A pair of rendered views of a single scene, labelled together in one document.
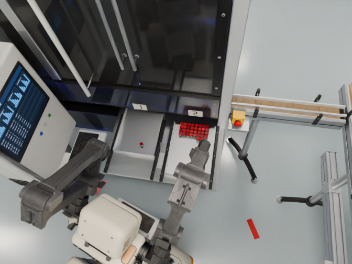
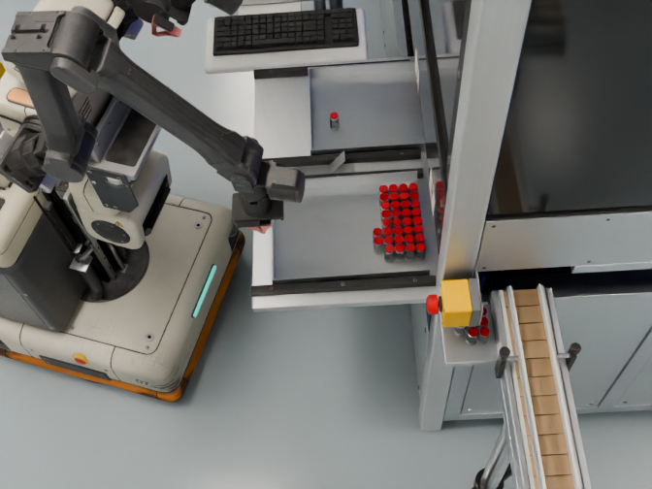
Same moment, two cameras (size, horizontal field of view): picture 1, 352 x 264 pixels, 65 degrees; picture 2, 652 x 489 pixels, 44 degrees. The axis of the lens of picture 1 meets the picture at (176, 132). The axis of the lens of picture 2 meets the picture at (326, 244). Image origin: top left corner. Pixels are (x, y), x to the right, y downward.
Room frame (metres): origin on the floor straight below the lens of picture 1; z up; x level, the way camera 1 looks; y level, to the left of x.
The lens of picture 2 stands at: (0.36, -0.98, 2.46)
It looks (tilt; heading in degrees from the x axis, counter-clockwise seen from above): 59 degrees down; 75
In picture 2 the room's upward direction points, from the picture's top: 6 degrees counter-clockwise
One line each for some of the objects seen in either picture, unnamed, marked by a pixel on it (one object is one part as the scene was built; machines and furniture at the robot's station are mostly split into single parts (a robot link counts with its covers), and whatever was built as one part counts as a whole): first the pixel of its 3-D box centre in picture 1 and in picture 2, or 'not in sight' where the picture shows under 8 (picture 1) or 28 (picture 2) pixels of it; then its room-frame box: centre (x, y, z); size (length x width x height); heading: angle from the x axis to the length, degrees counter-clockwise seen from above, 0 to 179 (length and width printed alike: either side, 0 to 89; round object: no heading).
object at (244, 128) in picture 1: (238, 121); (474, 335); (0.82, -0.40, 0.87); 0.14 x 0.13 x 0.02; 162
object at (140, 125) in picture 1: (140, 129); (378, 108); (0.86, 0.22, 0.90); 0.34 x 0.26 x 0.04; 162
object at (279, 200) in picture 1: (309, 202); not in sight; (0.39, -0.99, 0.07); 0.50 x 0.08 x 0.14; 72
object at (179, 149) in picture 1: (190, 150); (347, 227); (0.66, -0.07, 0.90); 0.34 x 0.26 x 0.04; 162
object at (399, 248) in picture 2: (193, 133); (396, 222); (0.77, -0.11, 0.90); 0.18 x 0.02 x 0.05; 72
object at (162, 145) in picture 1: (161, 155); (315, 165); (0.65, 0.11, 0.91); 0.14 x 0.03 x 0.06; 161
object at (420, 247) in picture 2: (194, 127); (416, 221); (0.81, -0.12, 0.90); 0.18 x 0.02 x 0.05; 72
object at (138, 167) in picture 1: (164, 144); (353, 172); (0.74, 0.08, 0.87); 0.70 x 0.48 x 0.02; 72
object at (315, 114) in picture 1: (285, 108); (549, 453); (0.83, -0.69, 0.92); 0.69 x 0.16 x 0.16; 72
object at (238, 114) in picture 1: (238, 116); (458, 303); (0.78, -0.38, 1.00); 0.08 x 0.07 x 0.07; 162
